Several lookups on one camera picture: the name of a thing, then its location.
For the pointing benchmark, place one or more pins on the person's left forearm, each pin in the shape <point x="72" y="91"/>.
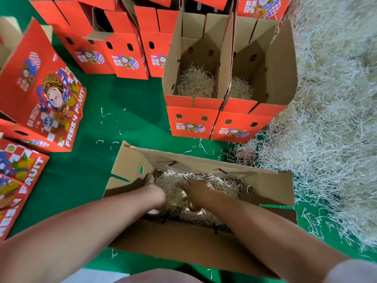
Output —
<point x="65" y="238"/>

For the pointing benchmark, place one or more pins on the red cardboard box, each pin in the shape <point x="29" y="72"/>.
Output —
<point x="126" y="61"/>
<point x="191" y="123"/>
<point x="262" y="6"/>
<point x="238" y="129"/>
<point x="154" y="56"/>
<point x="194" y="162"/>
<point x="103" y="1"/>
<point x="209" y="1"/>
<point x="158" y="0"/>
<point x="82" y="56"/>

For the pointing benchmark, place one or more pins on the person's right forearm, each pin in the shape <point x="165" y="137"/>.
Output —
<point x="277" y="238"/>

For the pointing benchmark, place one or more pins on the pile of wood wool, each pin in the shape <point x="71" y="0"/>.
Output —
<point x="330" y="97"/>

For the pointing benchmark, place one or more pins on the group of red boxes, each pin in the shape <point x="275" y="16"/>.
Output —
<point x="41" y="97"/>

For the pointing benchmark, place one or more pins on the person's right hand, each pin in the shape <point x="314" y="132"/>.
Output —
<point x="197" y="194"/>

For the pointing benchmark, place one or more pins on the small straw filler clump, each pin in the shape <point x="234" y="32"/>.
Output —
<point x="195" y="83"/>
<point x="240" y="89"/>
<point x="176" y="203"/>

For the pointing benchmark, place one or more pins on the person's pink clothing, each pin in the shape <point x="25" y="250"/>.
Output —
<point x="159" y="276"/>

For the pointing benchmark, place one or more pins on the grey shirt sleeve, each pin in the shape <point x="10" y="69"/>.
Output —
<point x="353" y="273"/>

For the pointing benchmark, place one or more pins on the person's left hand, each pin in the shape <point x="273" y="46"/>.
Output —
<point x="155" y="196"/>

